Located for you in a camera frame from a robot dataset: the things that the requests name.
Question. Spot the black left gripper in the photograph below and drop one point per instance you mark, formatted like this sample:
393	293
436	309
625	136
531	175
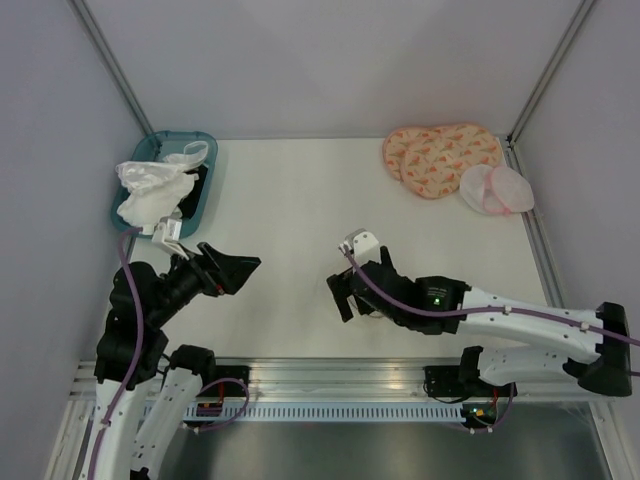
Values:
233	270

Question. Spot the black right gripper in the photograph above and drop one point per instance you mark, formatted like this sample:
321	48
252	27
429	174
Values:
338	286

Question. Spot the white lace bra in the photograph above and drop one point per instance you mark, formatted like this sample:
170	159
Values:
139	176

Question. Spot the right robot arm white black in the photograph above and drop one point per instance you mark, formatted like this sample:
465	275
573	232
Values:
591	347

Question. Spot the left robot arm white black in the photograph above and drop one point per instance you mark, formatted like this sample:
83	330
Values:
139	405

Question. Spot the orange floral laundry bag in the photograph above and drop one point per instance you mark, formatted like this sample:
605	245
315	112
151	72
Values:
430	161

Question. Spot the pink trimmed mesh laundry bag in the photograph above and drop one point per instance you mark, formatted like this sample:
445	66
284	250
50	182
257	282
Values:
498	191

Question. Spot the black garment in bin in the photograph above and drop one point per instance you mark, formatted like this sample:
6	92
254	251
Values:
189	204

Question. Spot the white cloth in bin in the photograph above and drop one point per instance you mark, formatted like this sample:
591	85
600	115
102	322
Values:
147	209

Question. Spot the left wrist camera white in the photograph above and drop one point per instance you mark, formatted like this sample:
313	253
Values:
166	237

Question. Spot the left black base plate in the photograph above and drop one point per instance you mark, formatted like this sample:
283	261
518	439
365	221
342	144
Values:
225	382

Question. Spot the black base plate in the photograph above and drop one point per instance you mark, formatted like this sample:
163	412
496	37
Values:
450	384
225	382

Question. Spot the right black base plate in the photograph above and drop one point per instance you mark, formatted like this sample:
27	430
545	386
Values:
450	384

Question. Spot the aluminium front rail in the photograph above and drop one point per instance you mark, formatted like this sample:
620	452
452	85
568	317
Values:
335	379

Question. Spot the white slotted cable duct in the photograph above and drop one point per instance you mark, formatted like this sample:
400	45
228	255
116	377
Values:
424	412

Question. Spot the right side aluminium rail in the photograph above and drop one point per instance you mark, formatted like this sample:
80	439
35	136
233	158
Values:
552	286

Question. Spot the left aluminium frame post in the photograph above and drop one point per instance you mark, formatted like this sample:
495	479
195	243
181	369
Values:
100	43

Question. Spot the aluminium frame post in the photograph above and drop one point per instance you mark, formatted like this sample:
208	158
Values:
100	43
560	53

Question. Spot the right aluminium frame post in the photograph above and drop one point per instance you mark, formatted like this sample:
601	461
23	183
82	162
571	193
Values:
560	53

